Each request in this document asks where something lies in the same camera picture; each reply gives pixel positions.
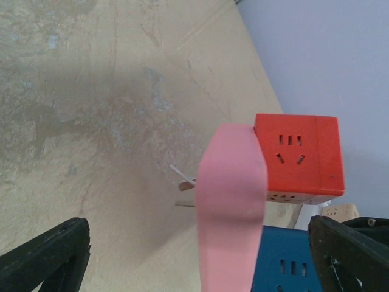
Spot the blue cube socket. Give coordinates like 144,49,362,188
252,226,322,292

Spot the white power strip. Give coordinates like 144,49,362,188
294,204,323,231

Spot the beige cube socket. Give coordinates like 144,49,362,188
321,204,360,223

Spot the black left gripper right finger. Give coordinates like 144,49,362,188
308,215,388,292

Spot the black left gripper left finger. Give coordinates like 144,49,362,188
1,217,91,291

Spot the pink power strip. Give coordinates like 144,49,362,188
195,123,268,292

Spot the red cube socket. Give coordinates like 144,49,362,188
254,114,345,205

